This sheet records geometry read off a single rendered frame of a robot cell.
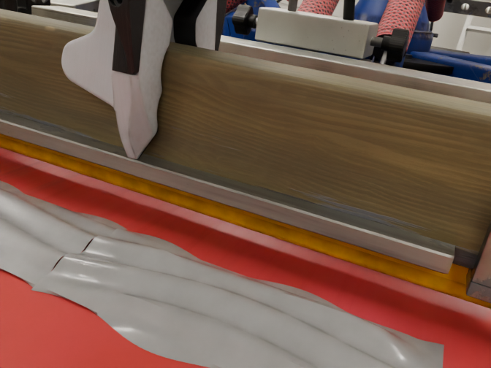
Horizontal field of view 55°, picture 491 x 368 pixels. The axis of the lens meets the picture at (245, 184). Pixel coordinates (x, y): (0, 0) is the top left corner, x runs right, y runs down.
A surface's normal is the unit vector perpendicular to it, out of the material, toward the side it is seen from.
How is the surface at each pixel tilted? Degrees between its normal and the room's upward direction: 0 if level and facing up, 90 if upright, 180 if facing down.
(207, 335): 32
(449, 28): 90
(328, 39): 90
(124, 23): 101
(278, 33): 90
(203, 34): 90
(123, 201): 0
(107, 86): 82
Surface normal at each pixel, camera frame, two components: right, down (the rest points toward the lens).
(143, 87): 0.91, 0.26
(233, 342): -0.13, -0.61
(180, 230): 0.13, -0.91
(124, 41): -0.43, 0.48
